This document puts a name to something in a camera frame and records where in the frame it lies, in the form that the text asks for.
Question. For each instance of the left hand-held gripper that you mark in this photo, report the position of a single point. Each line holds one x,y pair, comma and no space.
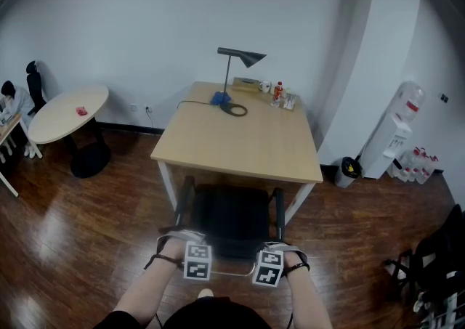
198,262

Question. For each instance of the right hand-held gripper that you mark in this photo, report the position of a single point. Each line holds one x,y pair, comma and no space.
268,269

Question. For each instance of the black chair with chrome frame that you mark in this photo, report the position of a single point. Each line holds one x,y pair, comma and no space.
232,211

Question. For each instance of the person's right forearm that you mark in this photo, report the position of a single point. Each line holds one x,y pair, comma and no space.
309,302

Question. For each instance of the person's left forearm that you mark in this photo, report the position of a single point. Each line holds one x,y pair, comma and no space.
149,291

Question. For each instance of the person's right hand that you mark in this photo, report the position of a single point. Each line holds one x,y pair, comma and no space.
292,261

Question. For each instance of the person's left hand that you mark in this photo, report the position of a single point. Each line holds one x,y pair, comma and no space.
173,251

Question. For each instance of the person's left white shoe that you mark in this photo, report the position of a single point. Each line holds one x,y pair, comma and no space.
205,293

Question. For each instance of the person's black clothing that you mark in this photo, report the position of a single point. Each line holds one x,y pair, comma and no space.
218,314

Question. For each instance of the grey bin with black bag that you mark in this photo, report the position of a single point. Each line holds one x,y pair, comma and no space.
343,178

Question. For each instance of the square wooden white-legged table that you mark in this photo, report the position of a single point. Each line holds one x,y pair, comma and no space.
236,138

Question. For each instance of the blue cloth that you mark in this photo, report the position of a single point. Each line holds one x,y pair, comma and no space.
219,98

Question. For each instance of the white water dispenser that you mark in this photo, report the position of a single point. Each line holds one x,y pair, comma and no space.
381,142

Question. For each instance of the group of red-capped water bottles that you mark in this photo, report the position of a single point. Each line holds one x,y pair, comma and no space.
414,171

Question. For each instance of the red label drink bottle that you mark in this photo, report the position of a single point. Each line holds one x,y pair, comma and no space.
278,92

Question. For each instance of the white mug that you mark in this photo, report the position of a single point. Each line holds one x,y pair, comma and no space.
266,86

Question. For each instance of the wooden tissue box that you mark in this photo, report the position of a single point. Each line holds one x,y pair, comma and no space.
245,85

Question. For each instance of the white metal rack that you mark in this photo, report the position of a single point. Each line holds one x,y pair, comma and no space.
447,313

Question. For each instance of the small red item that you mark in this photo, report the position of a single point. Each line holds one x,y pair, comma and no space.
81,111

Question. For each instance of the round wooden black-base table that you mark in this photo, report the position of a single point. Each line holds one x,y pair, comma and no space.
61,113

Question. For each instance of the black desk lamp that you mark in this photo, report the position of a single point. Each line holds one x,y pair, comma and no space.
250,57

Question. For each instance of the clear water jug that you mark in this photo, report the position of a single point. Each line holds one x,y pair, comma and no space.
410,100

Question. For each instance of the long white-legged work desk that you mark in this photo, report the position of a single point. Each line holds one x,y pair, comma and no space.
11,128

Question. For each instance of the dark wall switch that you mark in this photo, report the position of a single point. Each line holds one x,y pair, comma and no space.
444,97

